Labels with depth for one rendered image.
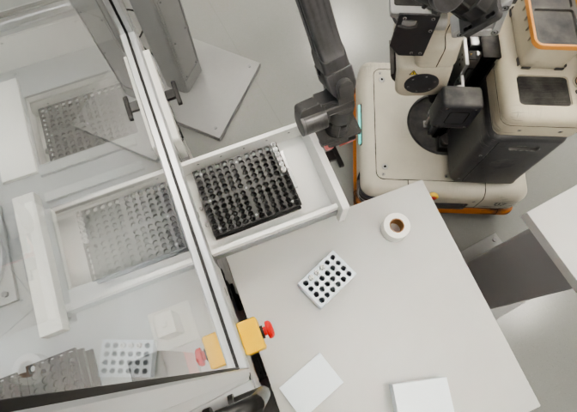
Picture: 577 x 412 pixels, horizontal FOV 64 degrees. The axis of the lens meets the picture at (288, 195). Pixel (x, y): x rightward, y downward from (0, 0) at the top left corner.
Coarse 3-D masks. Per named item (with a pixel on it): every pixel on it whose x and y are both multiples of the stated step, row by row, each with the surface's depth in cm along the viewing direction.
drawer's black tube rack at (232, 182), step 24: (216, 168) 114; (240, 168) 114; (264, 168) 114; (216, 192) 112; (240, 192) 112; (264, 192) 112; (288, 192) 112; (216, 216) 110; (240, 216) 110; (264, 216) 110
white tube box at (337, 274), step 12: (324, 264) 117; (336, 264) 117; (324, 276) 116; (336, 276) 116; (348, 276) 116; (312, 288) 118; (324, 288) 115; (336, 288) 115; (312, 300) 117; (324, 300) 115
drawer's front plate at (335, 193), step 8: (304, 136) 121; (312, 136) 114; (312, 144) 115; (312, 152) 119; (320, 152) 113; (312, 160) 122; (320, 160) 112; (328, 160) 112; (320, 168) 116; (328, 168) 111; (320, 176) 119; (328, 176) 111; (328, 184) 113; (336, 184) 110; (328, 192) 117; (336, 192) 109; (336, 200) 112; (344, 200) 109; (344, 208) 108; (336, 216) 118; (344, 216) 115
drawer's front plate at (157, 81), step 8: (144, 56) 122; (152, 64) 121; (152, 72) 120; (160, 80) 123; (160, 88) 119; (160, 96) 118; (168, 104) 122; (168, 112) 116; (168, 120) 116; (176, 128) 117; (176, 136) 114; (176, 144) 116; (184, 152) 121
